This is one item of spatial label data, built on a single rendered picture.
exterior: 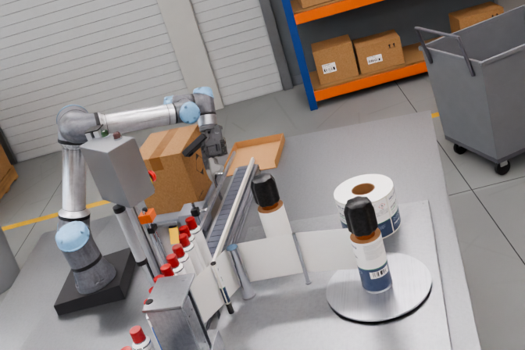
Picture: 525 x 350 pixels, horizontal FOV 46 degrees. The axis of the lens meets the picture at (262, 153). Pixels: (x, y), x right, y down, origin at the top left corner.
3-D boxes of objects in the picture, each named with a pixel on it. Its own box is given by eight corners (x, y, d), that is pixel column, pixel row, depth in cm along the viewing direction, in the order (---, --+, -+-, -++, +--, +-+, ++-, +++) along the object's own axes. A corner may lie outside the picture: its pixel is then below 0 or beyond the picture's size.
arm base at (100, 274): (106, 290, 221) (94, 268, 217) (71, 297, 225) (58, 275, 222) (122, 264, 234) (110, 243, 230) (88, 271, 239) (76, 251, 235)
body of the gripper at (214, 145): (221, 155, 234) (216, 123, 235) (200, 158, 236) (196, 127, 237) (228, 155, 241) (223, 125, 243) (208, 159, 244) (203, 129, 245)
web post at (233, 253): (254, 299, 194) (237, 250, 186) (241, 301, 195) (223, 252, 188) (257, 290, 198) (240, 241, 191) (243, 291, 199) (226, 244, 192)
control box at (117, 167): (130, 209, 181) (106, 151, 174) (101, 199, 193) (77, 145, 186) (157, 191, 187) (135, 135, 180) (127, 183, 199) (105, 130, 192)
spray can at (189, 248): (210, 286, 207) (191, 235, 199) (196, 293, 206) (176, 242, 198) (206, 279, 212) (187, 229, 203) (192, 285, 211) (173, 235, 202)
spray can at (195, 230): (213, 270, 215) (194, 221, 207) (199, 273, 216) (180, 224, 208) (216, 262, 219) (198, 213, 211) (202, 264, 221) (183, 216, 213)
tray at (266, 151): (276, 167, 287) (274, 159, 285) (224, 176, 294) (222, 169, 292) (285, 140, 313) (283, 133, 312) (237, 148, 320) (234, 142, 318)
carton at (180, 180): (200, 208, 267) (180, 152, 256) (150, 216, 273) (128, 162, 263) (216, 174, 294) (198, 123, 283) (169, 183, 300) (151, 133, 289)
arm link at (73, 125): (57, 119, 205) (200, 96, 221) (55, 112, 215) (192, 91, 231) (63, 152, 209) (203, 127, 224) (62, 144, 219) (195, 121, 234)
